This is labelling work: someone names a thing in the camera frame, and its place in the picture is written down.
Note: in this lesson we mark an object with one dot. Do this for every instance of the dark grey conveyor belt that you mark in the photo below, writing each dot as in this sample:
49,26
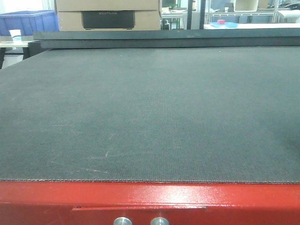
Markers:
181,115

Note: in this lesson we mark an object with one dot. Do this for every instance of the small red block far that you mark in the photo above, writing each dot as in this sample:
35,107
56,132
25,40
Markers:
220,22

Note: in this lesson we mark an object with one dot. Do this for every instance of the silver bolt right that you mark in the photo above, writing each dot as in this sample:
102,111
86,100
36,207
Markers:
159,221

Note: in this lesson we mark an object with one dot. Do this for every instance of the silver bolt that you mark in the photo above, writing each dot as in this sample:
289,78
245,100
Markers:
122,221
159,221

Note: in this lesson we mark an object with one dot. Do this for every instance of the lower cardboard box black panel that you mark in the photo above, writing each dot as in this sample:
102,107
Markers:
109,20

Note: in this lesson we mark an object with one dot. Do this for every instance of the silver bolt left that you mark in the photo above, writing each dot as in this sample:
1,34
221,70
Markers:
122,221

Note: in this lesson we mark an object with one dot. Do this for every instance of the light blue tray far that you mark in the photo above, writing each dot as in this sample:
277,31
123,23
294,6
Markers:
226,25

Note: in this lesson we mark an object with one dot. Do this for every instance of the upper cardboard box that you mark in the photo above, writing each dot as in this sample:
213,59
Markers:
110,5

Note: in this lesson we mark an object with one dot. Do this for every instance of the white table left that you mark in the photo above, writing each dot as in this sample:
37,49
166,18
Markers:
10,44

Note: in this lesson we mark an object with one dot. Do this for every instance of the blue plastic crate background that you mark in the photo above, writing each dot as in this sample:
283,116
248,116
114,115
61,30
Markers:
28,22

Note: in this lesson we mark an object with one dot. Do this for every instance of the white paper cup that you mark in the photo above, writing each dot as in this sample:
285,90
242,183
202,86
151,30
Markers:
16,36

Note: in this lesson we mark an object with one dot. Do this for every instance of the dark grey foam board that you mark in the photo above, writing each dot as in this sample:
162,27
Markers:
284,41

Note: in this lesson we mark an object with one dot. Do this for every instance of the red conveyor frame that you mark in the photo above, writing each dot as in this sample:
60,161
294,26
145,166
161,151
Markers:
100,203

